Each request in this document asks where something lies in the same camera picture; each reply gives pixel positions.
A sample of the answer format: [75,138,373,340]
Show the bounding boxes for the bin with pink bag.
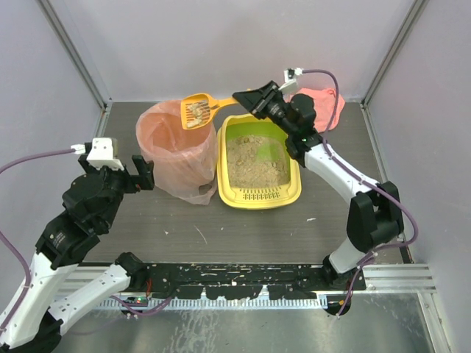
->
[135,100,218,205]

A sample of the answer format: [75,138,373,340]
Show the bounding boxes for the orange litter scoop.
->
[180,93,239,130]

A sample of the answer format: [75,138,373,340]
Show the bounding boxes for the yellow green litter box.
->
[217,114,302,210]

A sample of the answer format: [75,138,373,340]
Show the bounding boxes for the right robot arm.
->
[232,81,404,284]

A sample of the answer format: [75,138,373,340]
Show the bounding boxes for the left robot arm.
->
[1,155,154,352]

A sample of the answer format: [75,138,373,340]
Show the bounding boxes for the cat litter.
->
[226,135,290,188]

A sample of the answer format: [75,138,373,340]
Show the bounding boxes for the pink cloth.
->
[297,88,345,133]

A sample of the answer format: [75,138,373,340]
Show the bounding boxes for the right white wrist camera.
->
[280,68,303,95]

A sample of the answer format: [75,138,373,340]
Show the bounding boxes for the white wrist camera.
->
[71,138,124,173]
[280,68,303,95]

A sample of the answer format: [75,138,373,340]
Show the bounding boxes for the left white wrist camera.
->
[71,138,124,173]

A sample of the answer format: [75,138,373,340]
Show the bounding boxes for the slotted cable duct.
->
[53,296,329,310]

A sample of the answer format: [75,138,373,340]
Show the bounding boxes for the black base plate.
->
[124,263,355,301]

